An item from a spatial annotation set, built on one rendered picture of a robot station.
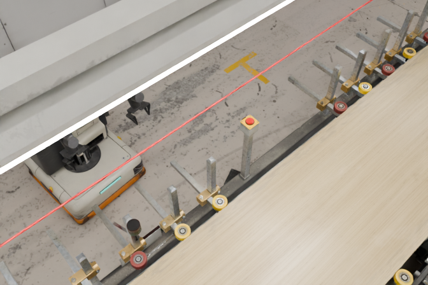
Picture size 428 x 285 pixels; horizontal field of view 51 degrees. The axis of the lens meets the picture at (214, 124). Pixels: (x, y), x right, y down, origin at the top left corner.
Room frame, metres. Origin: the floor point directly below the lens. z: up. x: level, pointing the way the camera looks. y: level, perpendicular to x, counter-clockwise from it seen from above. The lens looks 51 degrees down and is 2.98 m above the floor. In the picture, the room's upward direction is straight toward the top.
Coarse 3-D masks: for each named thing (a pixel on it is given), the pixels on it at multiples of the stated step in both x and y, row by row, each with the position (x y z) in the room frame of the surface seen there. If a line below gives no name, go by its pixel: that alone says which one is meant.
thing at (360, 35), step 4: (360, 32) 2.60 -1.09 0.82; (356, 36) 2.59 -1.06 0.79; (360, 36) 2.57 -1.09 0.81; (364, 36) 2.56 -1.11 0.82; (364, 40) 2.54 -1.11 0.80; (368, 40) 2.52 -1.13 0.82; (372, 40) 2.52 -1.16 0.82; (372, 44) 2.49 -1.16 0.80; (376, 44) 2.47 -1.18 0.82; (376, 48) 2.46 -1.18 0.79; (384, 52) 2.41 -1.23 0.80; (396, 56) 2.35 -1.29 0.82; (400, 56) 2.35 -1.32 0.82; (396, 60) 2.33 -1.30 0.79; (400, 60) 2.31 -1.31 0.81; (404, 60) 2.30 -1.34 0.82
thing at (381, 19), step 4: (380, 16) 2.77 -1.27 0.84; (380, 20) 2.74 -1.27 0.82; (384, 20) 2.72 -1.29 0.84; (388, 20) 2.72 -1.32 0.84; (384, 24) 2.71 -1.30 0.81; (388, 24) 2.69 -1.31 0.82; (392, 24) 2.67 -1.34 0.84; (392, 28) 2.66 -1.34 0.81; (396, 28) 2.64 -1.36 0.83; (400, 28) 2.63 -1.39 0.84; (408, 32) 2.58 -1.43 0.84; (416, 40) 2.51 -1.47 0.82; (420, 40) 2.49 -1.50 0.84; (420, 44) 2.48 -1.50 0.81; (424, 44) 2.46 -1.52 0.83
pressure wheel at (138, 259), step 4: (136, 252) 0.87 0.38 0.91; (140, 252) 0.87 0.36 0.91; (132, 256) 0.84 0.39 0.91; (136, 256) 0.85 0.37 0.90; (140, 256) 0.85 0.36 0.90; (144, 256) 0.84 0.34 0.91; (132, 260) 0.82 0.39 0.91; (136, 260) 0.83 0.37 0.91; (140, 260) 0.83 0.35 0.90; (144, 260) 0.82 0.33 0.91; (132, 264) 0.81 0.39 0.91; (136, 264) 0.81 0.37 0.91; (140, 264) 0.81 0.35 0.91; (144, 264) 0.81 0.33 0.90; (136, 268) 0.79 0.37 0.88; (140, 268) 0.79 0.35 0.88
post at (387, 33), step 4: (384, 32) 2.24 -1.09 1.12; (388, 32) 2.22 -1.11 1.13; (384, 36) 2.23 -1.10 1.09; (388, 36) 2.22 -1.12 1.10; (384, 40) 2.23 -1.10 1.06; (388, 40) 2.24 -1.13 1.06; (380, 44) 2.24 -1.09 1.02; (384, 44) 2.22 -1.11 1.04; (380, 48) 2.23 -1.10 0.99; (384, 48) 2.23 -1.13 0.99; (376, 52) 2.24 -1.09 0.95; (380, 52) 2.22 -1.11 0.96; (376, 56) 2.23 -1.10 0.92; (380, 56) 2.22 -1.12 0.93; (376, 60) 2.23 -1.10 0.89; (376, 64) 2.22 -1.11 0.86; (368, 76) 2.24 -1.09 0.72; (372, 76) 2.22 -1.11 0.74
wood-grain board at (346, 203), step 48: (384, 96) 1.89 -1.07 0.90; (336, 144) 1.51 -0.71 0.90; (384, 144) 1.51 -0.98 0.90; (288, 192) 1.20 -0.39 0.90; (336, 192) 1.20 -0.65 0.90; (384, 192) 1.20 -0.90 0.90; (192, 240) 0.93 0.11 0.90; (240, 240) 0.93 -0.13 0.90; (288, 240) 0.93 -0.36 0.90; (336, 240) 0.93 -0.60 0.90; (384, 240) 0.93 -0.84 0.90
